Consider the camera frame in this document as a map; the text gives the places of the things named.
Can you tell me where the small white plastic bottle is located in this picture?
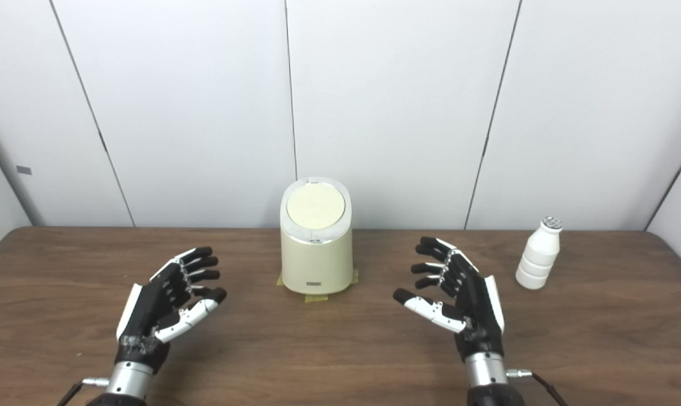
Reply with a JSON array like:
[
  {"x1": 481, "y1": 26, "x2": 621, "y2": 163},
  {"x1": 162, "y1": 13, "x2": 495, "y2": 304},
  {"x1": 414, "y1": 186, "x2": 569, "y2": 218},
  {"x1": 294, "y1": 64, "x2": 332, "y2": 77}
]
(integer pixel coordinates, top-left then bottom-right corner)
[{"x1": 515, "y1": 217, "x2": 564, "y2": 290}]

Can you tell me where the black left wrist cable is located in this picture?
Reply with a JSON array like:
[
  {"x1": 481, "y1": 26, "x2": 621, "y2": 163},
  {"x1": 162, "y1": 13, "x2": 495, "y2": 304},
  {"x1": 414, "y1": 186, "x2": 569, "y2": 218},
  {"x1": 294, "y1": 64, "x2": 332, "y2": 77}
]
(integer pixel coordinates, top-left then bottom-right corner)
[{"x1": 56, "y1": 377, "x2": 110, "y2": 406}]

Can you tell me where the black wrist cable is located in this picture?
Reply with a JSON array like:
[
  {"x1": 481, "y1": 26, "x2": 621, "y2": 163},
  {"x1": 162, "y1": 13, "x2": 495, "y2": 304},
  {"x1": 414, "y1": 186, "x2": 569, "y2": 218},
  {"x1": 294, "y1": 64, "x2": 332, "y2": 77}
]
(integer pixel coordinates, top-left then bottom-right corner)
[
  {"x1": 506, "y1": 369, "x2": 569, "y2": 406},
  {"x1": 56, "y1": 377, "x2": 110, "y2": 406}
]

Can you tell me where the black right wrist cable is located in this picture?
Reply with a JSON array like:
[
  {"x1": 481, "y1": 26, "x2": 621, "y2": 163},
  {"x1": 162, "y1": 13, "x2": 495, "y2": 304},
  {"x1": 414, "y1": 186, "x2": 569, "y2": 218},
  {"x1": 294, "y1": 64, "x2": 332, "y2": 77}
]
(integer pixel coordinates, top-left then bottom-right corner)
[{"x1": 506, "y1": 369, "x2": 569, "y2": 406}]

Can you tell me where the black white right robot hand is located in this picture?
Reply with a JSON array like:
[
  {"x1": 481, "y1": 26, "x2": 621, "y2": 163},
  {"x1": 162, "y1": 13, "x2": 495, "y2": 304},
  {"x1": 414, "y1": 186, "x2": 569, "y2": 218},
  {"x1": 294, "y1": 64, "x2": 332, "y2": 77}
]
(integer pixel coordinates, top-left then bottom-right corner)
[{"x1": 393, "y1": 236, "x2": 506, "y2": 363}]

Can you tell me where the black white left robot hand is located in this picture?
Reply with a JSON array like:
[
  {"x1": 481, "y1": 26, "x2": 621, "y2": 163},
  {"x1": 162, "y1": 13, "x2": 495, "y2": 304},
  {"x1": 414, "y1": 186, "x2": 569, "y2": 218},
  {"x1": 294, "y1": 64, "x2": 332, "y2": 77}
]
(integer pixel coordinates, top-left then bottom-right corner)
[{"x1": 115, "y1": 246, "x2": 228, "y2": 373}]

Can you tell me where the round cream bin lid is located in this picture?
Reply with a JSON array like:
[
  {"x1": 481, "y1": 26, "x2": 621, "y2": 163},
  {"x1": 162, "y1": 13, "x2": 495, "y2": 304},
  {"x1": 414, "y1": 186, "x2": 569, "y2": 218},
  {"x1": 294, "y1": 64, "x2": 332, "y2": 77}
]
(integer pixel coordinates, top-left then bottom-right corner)
[{"x1": 286, "y1": 183, "x2": 346, "y2": 230}]

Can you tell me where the cream-colored bin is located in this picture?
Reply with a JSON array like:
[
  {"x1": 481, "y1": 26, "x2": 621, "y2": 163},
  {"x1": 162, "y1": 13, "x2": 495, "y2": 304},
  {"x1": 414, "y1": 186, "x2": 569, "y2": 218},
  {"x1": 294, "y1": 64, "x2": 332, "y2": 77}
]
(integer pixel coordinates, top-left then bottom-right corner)
[{"x1": 279, "y1": 176, "x2": 354, "y2": 295}]

